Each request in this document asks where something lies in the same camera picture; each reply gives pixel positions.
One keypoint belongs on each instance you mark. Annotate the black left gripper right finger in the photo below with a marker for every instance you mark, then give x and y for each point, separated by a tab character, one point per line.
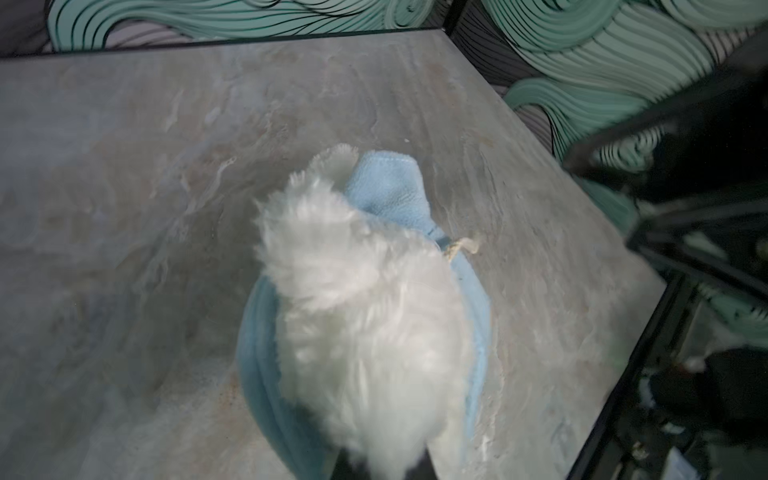
424	469

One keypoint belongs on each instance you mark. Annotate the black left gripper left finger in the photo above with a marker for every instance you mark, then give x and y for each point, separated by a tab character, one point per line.
345	468

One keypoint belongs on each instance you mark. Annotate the light blue fleece hoodie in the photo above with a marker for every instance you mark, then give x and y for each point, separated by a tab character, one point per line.
388	186

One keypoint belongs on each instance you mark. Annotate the white plush teddy bear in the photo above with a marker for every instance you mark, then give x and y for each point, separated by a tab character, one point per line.
373	339

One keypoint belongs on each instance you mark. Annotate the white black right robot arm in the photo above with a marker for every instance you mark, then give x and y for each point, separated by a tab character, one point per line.
699	157

